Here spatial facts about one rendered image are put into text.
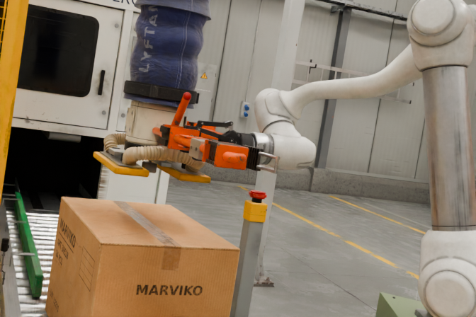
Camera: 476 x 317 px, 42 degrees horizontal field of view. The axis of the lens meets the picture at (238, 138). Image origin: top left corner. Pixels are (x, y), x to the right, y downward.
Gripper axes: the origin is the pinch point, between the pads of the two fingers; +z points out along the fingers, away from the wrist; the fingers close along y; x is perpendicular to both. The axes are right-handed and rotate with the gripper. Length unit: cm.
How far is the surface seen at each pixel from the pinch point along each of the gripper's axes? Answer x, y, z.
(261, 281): 259, 121, -172
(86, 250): 9.8, 35.0, 19.3
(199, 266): -4.3, 34.2, -9.2
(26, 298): 67, 69, 26
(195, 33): 17.4, -30.5, -5.1
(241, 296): 45, 59, -48
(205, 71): 828, -59, -309
